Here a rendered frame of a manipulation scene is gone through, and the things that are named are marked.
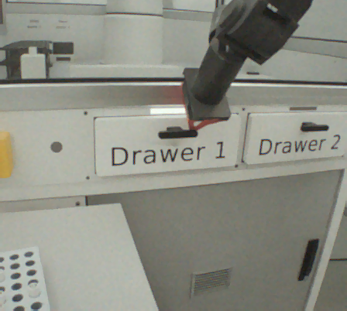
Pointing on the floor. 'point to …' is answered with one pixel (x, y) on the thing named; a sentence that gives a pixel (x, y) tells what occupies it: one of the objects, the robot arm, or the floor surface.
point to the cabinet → (220, 231)
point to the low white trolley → (82, 257)
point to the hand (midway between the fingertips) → (192, 120)
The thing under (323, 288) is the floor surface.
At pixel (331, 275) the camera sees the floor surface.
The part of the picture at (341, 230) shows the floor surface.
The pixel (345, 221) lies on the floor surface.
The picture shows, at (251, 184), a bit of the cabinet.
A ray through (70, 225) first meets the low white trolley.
